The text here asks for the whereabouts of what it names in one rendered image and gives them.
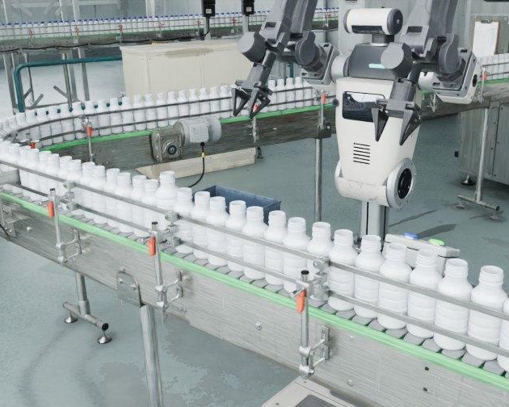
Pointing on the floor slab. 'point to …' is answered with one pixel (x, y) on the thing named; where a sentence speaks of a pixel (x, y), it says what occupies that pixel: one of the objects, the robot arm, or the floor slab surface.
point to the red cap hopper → (18, 62)
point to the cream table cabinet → (150, 72)
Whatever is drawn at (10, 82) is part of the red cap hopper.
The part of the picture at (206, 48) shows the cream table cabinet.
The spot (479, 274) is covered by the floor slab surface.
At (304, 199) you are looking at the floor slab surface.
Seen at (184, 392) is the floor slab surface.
